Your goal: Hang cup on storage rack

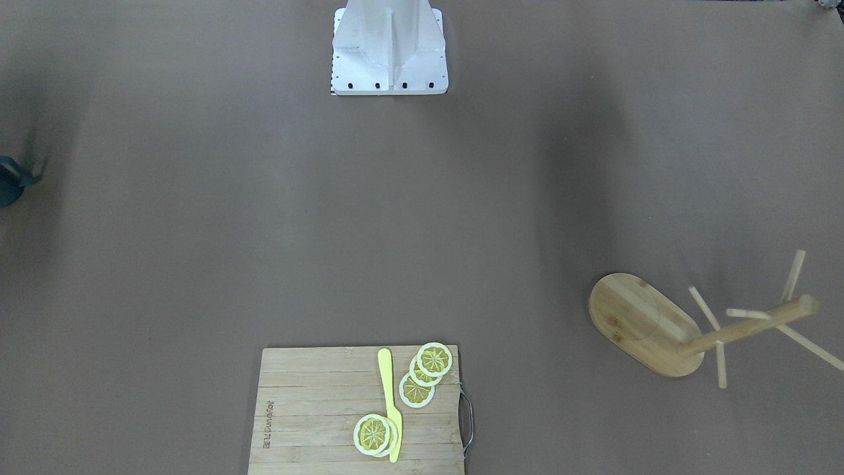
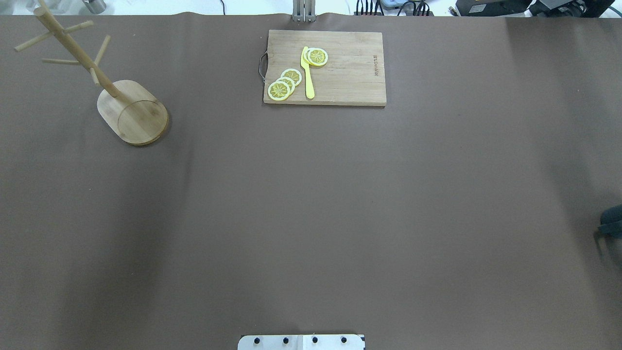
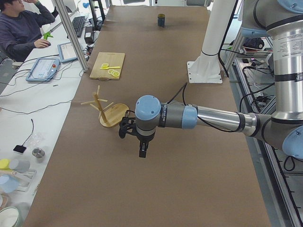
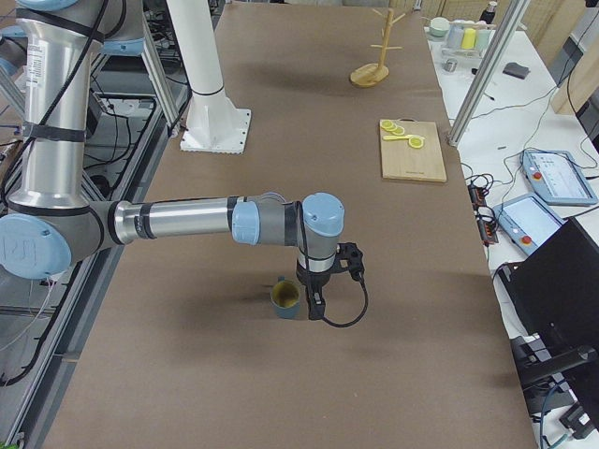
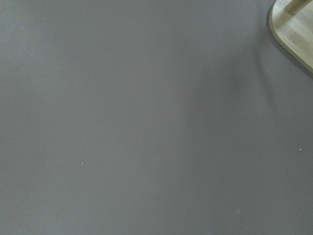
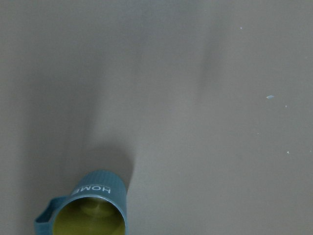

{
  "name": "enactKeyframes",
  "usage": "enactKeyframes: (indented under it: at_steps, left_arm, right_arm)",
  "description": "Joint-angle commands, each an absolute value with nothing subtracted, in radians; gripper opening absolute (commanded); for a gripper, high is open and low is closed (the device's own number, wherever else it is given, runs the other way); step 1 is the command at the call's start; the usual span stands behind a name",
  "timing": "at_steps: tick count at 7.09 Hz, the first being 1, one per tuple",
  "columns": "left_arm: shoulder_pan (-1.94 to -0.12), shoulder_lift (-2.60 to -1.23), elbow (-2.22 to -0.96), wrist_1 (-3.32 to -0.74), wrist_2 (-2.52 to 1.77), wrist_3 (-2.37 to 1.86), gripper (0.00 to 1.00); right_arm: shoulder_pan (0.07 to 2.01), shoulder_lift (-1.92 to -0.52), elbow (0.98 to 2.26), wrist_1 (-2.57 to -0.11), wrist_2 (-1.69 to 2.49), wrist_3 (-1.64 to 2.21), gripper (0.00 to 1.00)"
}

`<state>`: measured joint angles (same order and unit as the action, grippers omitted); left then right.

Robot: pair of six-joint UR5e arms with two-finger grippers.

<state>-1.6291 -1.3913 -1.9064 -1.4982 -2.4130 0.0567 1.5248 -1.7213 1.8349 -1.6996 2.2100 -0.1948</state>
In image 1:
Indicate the wooden cup rack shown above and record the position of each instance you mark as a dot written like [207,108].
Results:
[655,331]

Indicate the bamboo cutting board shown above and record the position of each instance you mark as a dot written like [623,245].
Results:
[309,401]

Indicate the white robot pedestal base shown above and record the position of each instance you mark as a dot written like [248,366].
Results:
[388,48]

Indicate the lemon slice top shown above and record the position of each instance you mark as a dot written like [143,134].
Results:
[434,359]

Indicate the yellow plastic knife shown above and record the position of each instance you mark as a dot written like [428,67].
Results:
[385,366]

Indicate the lemon slice under pair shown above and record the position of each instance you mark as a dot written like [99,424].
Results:
[393,433]

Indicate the lemon slice middle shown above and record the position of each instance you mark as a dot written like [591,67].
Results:
[419,377]

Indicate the blue-grey mug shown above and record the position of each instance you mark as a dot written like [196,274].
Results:
[14,179]

